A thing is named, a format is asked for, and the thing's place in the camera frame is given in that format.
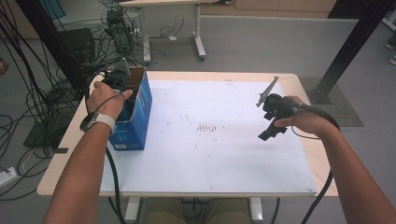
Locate white table mat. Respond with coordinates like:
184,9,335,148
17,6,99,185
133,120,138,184
100,79,318,196

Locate person's right hand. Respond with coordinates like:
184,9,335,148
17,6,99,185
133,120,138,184
273,95,339,138

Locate thick black left gripper cable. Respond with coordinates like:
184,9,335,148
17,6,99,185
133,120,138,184
83,70,126,224

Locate black floor base plate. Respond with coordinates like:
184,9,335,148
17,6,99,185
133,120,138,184
22,120,68,149

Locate person's legs in khaki trousers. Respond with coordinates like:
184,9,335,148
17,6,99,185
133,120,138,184
143,197,252,224

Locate blue cardboard box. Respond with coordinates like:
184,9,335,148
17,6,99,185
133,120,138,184
107,66,154,151

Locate person's left hand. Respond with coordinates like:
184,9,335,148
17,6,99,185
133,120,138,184
86,80,134,122

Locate black computer tower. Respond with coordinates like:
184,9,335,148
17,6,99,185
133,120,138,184
106,8,134,54

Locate black equipment box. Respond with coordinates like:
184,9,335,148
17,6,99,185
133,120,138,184
58,27,96,63

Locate thick black gripper cable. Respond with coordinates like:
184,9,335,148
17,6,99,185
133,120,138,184
292,103,342,224
83,70,126,224

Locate black metal frame post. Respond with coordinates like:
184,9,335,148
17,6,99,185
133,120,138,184
306,0,396,105
15,0,89,101

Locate thin grey left wrist cord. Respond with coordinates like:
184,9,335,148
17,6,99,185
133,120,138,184
92,91,126,114

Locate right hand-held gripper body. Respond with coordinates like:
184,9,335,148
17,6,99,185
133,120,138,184
255,76,297,121

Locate thick black right gripper cable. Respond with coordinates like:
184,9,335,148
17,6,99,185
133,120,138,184
292,103,342,224

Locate white table leg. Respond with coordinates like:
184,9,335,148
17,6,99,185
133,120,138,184
124,196,143,224
247,197,264,224

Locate white height-adjustable desk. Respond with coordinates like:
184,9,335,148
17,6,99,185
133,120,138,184
118,0,233,65

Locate white power strip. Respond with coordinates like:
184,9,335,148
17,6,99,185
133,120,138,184
0,166,18,189

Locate grey floor mat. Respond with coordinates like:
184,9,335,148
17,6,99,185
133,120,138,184
298,76,365,128

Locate thin dark right wrist cord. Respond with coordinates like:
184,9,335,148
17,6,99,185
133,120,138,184
290,124,322,141

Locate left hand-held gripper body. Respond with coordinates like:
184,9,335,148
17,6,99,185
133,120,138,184
102,58,132,93

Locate wristwatch with white band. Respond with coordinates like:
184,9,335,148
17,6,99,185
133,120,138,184
79,111,117,133

